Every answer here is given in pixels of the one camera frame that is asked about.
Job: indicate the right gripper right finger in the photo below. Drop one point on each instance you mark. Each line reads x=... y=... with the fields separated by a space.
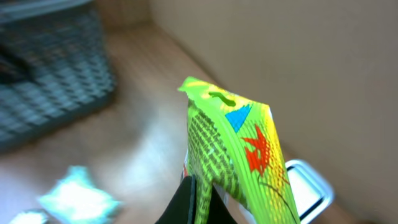
x=219 y=213

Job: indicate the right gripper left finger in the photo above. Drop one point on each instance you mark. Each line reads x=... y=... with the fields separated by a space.
x=182 y=207

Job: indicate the green snack bag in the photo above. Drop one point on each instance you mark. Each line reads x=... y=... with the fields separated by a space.
x=232 y=143

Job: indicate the light blue tissue pack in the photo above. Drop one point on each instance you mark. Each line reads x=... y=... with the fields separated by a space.
x=76 y=199

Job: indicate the white barcode scanner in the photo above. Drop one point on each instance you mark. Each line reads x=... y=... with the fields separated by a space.
x=313 y=194

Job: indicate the grey plastic mesh basket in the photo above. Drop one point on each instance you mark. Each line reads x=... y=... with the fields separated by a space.
x=54 y=67

